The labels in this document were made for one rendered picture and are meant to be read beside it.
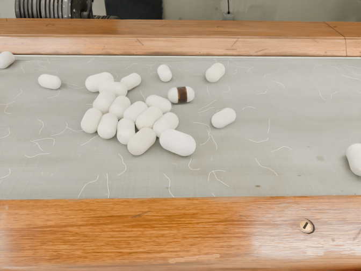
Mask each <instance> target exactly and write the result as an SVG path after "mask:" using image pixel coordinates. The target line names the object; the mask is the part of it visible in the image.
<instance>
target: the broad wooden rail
mask: <svg viewBox="0 0 361 271"><path fill-rule="evenodd" d="M4 51H8V52H11V53H12V54H13V55H104V56H274V57H360V58H361V22H298V21H248V20H151V19H54V18H0V54H1V53H2V52H4Z"/></svg>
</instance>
